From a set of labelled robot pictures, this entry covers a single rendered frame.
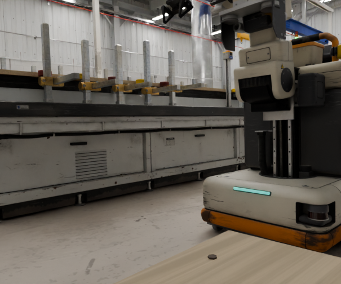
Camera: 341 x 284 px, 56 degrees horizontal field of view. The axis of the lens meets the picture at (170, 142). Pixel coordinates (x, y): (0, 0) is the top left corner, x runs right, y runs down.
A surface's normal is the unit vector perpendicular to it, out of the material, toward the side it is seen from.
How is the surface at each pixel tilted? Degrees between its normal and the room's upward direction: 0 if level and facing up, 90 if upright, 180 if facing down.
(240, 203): 90
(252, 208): 90
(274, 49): 98
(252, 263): 0
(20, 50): 90
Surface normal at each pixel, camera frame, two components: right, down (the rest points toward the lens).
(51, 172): 0.68, 0.01
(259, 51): -0.72, 0.20
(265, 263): -0.03, -1.00
